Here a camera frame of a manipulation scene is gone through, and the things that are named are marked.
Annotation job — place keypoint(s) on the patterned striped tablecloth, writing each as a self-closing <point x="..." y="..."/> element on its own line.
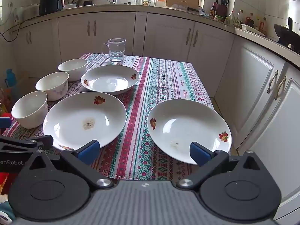
<point x="164" y="86"/>

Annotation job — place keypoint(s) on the greenish glass bottle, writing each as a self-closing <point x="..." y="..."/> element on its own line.
<point x="239" y="21"/>

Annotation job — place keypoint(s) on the white bowl with faint pattern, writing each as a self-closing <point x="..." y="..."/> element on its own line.
<point x="54" y="89"/>

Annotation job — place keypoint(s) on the deep white floral plate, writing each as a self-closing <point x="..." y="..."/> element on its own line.
<point x="110" y="82"/>

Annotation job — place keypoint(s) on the white plate with central stain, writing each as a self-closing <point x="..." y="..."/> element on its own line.
<point x="70" y="112"/>

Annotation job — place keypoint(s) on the white kitchen appliance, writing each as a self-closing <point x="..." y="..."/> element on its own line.
<point x="28" y="13"/>

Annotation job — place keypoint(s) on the clear glass mug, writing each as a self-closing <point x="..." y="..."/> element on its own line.
<point x="117" y="51"/>

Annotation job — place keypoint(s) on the knife block with knives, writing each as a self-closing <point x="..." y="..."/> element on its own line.
<point x="221" y="8"/>

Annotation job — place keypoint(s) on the dark sauce bottle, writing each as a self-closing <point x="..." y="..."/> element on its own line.
<point x="213" y="11"/>

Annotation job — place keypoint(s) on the black kitchen appliance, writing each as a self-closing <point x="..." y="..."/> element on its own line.
<point x="49" y="2"/>

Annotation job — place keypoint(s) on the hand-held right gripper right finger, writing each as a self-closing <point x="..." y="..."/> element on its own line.
<point x="199" y="153"/>

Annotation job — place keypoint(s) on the teal and white blanket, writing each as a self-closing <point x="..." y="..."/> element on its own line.
<point x="4" y="209"/>

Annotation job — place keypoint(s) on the white tray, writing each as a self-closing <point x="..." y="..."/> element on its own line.
<point x="253" y="30"/>

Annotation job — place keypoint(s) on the glass jar with label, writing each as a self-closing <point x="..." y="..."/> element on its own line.
<point x="147" y="1"/>

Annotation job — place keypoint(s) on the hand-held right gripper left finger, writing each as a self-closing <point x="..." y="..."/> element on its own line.
<point x="89" y="150"/>

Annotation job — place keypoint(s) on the kitchen countertop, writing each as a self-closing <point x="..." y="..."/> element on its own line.
<point x="131" y="7"/>

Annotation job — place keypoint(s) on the green lidded container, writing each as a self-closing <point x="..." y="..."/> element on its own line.
<point x="219" y="18"/>

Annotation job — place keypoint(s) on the red box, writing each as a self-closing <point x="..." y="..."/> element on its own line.
<point x="4" y="182"/>

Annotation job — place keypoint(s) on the black wok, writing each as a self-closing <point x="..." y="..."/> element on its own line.
<point x="284" y="34"/>

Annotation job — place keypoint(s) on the small yellow bottle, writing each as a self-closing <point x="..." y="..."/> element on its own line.
<point x="257" y="24"/>

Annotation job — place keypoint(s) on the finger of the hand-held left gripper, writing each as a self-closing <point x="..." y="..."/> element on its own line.
<point x="46" y="141"/>
<point x="5" y="122"/>

